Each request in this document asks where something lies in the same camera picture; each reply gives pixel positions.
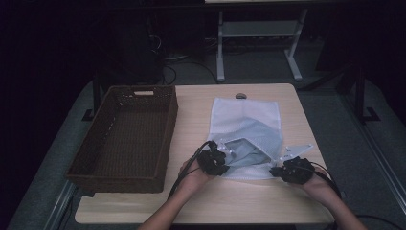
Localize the person's right hand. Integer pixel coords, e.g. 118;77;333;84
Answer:
301;169;336;205

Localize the white mesh laundry bag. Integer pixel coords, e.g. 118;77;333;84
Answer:
207;97;284;181

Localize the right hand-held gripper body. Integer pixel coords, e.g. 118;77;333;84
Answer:
274;143;316;186

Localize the aluminium floor rail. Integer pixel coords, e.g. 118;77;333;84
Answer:
338;92;406;215
44;180;79;230

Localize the person's left hand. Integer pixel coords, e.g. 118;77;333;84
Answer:
175;159;214;197

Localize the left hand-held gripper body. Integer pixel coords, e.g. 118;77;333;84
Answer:
195;139;237;176

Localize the light blue cloth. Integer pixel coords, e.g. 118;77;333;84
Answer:
219;116;283;169

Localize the black floor cable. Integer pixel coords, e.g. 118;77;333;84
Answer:
162;60;219;85

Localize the brown wicker basket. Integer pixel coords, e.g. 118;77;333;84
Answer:
65;84;179;195

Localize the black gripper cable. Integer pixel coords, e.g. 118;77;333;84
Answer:
310;161;406;230
167;139;214;199

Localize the white metal desk frame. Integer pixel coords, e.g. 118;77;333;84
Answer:
215;9;309;82

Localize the black metal stand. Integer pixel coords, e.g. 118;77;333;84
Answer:
81;75;103;123
346;63;381;124

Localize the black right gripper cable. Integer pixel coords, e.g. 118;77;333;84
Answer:
310;161;406;230

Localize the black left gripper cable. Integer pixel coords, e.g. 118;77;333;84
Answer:
167;139;214;199

